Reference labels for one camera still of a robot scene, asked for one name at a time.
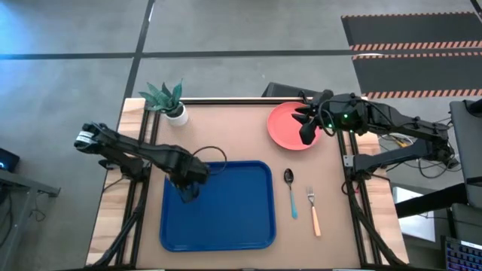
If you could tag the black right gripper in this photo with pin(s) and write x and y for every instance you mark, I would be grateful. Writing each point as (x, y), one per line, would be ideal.
(327, 113)

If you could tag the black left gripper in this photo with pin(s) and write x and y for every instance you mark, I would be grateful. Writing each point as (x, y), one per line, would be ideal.
(188, 169)

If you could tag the coral round plate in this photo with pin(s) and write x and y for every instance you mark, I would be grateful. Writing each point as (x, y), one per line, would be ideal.
(280, 128)

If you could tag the blue plastic tray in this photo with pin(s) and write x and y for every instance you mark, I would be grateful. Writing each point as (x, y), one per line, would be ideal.
(233, 211)

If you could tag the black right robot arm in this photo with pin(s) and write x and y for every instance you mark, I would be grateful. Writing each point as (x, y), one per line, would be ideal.
(395, 116)

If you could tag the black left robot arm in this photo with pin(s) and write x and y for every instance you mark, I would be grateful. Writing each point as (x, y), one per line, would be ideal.
(124, 145)

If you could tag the black chair backrest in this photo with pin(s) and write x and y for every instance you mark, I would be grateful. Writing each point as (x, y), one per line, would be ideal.
(286, 90)

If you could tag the snake plant in white pot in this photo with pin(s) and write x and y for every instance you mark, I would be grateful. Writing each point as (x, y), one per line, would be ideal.
(177, 116)

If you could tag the black hazard-striped floor mat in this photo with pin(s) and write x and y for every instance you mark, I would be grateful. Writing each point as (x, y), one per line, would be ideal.
(414, 30)
(414, 73)

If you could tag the black desk beam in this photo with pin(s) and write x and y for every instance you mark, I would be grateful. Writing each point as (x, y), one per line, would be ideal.
(433, 199)

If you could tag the white box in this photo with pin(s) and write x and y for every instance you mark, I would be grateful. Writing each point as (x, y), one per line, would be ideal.
(414, 227)

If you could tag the grey desk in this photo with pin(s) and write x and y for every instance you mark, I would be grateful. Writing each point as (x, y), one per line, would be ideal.
(468, 150)

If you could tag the grey side table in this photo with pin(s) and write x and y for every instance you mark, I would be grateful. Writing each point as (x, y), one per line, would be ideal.
(22, 184)

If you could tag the black device with blue light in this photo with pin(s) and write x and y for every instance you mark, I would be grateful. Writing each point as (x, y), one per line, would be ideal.
(7, 160)

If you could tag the keyboard with coloured keys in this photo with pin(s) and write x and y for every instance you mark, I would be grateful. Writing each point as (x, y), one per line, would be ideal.
(463, 257)

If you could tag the silver metal bracket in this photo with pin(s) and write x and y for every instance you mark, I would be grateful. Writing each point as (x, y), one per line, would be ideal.
(348, 161)

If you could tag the black aluminium table frame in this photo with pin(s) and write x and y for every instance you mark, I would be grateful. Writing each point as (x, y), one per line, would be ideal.
(226, 101)

